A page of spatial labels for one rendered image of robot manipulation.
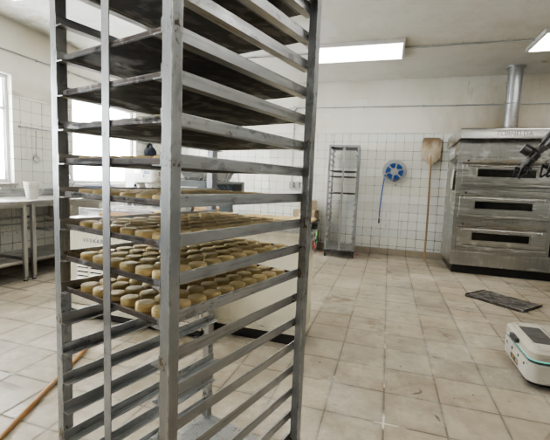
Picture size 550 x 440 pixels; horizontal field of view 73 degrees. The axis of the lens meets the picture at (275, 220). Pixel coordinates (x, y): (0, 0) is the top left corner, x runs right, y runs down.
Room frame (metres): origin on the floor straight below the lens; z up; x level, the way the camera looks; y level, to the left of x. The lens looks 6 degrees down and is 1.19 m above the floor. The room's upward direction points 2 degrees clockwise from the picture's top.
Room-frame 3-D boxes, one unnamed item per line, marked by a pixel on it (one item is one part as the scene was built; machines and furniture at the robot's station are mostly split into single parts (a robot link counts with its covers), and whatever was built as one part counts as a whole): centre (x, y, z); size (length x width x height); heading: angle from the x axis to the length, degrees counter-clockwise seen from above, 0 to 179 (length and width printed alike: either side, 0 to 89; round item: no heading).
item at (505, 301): (3.90, -2.50, 0.01); 0.60 x 0.40 x 0.03; 32
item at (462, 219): (5.36, -3.36, 1.00); 1.56 x 1.20 x 2.01; 73
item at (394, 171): (6.35, -2.00, 1.10); 0.41 x 0.17 x 1.10; 73
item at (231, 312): (2.83, 0.07, 0.45); 0.70 x 0.34 x 0.90; 72
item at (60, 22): (1.27, 0.41, 1.59); 0.64 x 0.03 x 0.03; 147
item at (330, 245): (6.25, -1.13, 0.93); 0.64 x 0.51 x 1.78; 166
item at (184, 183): (2.98, 0.55, 1.01); 0.72 x 0.33 x 0.34; 162
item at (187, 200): (1.06, 0.08, 1.14); 0.64 x 0.03 x 0.03; 147
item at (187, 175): (2.98, 0.55, 1.25); 0.56 x 0.29 x 0.14; 162
